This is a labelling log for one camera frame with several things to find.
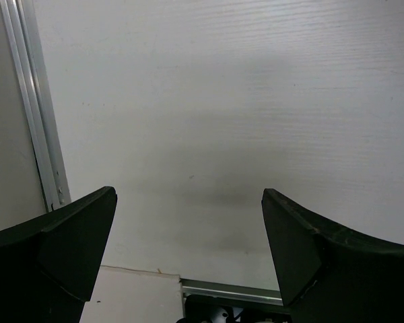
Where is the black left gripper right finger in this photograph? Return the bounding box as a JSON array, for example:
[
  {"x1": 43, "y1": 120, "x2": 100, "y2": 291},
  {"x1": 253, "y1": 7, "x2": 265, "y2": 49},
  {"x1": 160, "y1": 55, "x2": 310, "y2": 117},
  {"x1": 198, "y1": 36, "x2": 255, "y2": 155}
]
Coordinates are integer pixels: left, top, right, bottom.
[{"x1": 261, "y1": 188, "x2": 404, "y2": 322}]

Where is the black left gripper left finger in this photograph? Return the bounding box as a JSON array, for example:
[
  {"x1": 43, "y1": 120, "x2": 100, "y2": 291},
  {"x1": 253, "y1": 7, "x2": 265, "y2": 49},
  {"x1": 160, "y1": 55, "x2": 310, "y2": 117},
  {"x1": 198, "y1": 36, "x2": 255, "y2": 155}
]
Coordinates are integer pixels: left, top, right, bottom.
[{"x1": 0, "y1": 186, "x2": 117, "y2": 322}]

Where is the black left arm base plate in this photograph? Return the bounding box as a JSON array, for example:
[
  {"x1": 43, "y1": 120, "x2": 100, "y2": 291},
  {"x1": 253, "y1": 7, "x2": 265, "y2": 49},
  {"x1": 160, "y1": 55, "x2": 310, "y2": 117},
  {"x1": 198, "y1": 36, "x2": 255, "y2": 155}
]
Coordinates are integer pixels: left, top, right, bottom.
[{"x1": 177, "y1": 295, "x2": 292, "y2": 323}]

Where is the aluminium frame rail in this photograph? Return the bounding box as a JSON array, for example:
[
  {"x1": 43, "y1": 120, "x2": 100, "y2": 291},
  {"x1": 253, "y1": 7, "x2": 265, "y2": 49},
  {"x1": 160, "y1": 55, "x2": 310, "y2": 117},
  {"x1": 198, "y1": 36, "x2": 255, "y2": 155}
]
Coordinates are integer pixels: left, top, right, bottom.
[{"x1": 0, "y1": 0, "x2": 71, "y2": 211}]

